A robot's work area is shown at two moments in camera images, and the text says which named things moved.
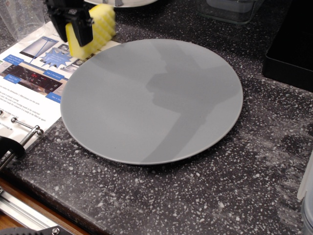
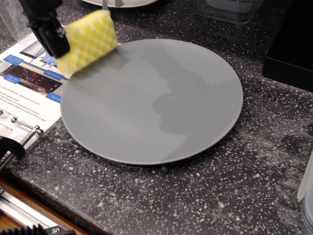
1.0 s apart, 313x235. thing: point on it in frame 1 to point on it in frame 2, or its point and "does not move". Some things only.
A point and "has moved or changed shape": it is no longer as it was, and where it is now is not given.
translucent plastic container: x=305 y=193 does not move
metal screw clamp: x=11 y=148 does not move
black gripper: x=61 y=11 to x=41 y=15
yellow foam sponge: x=103 y=29 has moved or changed shape
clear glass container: x=237 y=11 does not move
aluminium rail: x=22 y=214 does not move
